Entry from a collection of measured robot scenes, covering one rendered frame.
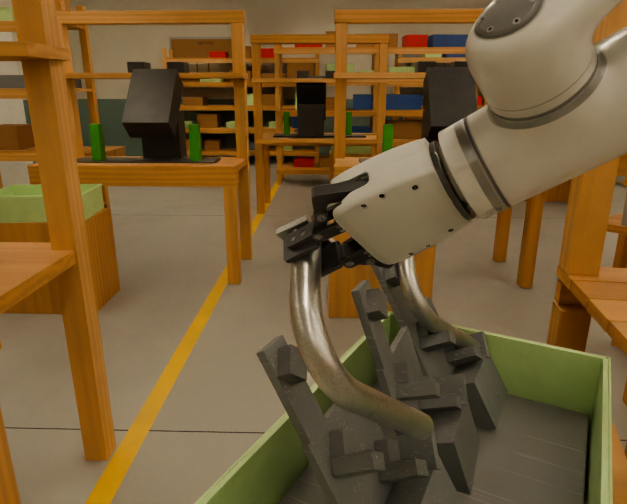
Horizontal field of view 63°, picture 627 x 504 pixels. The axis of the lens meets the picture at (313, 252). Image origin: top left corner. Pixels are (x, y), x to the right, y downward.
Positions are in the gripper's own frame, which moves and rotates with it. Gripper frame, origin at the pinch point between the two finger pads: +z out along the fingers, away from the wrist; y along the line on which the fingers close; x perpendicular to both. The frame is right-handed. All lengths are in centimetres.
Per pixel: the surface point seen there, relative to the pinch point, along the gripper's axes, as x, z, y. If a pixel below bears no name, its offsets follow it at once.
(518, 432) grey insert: 2, 1, -59
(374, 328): -4.0, 6.2, -22.5
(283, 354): 4.3, 10.6, -8.2
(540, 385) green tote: -8, -4, -66
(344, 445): 12.2, 9.9, -18.4
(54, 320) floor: -149, 274, -95
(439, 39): -665, 35, -388
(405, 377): 0.6, 6.3, -29.9
